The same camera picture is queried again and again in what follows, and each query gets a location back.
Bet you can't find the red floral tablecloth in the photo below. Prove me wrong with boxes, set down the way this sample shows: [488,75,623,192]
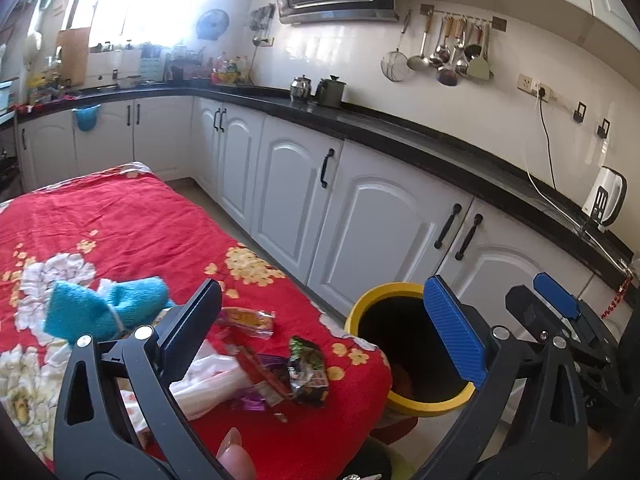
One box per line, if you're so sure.
[1,162,390,479]

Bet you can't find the green hanging spatula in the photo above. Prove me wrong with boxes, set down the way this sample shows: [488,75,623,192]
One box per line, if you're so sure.
[466,24,491,80]

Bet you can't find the hanging steel ladle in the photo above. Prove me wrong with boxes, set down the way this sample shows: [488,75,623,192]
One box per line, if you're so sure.
[436,18,464,87]

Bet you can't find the steel teapot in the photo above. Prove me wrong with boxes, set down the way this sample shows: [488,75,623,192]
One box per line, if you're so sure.
[290,75,311,102]

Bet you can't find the white electric kettle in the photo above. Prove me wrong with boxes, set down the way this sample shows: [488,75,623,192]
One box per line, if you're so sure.
[582,166,628,232]

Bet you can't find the wire mesh strainer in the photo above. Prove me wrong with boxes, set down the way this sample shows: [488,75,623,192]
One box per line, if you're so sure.
[381,10,412,82]

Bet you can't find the person's left hand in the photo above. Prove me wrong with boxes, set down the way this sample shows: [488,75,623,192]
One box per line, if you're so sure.
[216,427,257,480]

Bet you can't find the wooden cutting board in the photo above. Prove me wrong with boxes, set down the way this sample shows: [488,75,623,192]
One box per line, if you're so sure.
[55,27,91,87]

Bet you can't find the red purple candy wrapper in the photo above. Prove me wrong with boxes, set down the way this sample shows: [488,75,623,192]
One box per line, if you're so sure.
[226,344,292,408]

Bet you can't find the green snack wrapper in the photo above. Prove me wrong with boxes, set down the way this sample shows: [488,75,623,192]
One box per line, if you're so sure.
[288,336,329,405]

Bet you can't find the blue terry cloth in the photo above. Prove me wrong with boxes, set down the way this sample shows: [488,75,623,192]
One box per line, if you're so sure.
[43,276,176,344]

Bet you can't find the orange snack wrapper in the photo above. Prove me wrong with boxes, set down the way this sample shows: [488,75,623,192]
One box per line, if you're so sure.
[216,307,274,339]

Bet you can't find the yellow black trash bin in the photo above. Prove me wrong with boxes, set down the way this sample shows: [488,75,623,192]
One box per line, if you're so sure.
[345,282,475,417]

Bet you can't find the blue wall fan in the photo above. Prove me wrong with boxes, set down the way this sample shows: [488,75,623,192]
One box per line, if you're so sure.
[195,9,230,41]

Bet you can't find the black power cable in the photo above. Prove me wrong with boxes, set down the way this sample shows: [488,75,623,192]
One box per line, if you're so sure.
[536,90,558,190]

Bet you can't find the black countertop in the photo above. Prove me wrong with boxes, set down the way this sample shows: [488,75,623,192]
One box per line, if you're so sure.
[16,81,632,289]

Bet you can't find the wall power socket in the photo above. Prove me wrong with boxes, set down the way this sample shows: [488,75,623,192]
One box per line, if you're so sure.
[516,74,552,102]

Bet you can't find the dark green canister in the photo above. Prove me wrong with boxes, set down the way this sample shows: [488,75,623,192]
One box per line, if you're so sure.
[314,75,346,108]

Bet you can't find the blue cloth on cabinet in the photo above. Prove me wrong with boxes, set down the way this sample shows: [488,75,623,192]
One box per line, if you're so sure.
[73,104,101,132]

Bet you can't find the white lower cabinets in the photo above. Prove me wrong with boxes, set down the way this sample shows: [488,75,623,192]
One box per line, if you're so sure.
[13,96,634,334]

